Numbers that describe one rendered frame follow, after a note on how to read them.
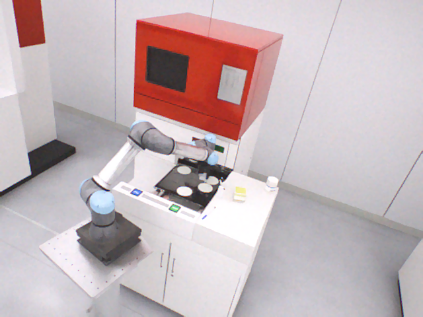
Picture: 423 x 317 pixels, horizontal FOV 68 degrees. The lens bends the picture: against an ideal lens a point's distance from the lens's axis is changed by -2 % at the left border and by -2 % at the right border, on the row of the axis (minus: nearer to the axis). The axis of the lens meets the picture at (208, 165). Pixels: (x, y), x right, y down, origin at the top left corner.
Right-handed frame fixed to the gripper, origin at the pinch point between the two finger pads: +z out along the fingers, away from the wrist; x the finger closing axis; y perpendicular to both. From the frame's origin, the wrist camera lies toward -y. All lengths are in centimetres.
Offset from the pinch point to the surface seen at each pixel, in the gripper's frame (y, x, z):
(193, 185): 8.5, 3.8, 1.4
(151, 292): 33, 36, 75
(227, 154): -13.6, -10.1, -16.6
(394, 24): -161, -96, -107
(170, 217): 25.5, 39.6, -1.5
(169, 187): 25.1, 7.3, 1.3
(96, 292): 60, 81, 9
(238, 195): -15.8, 27.7, -10.2
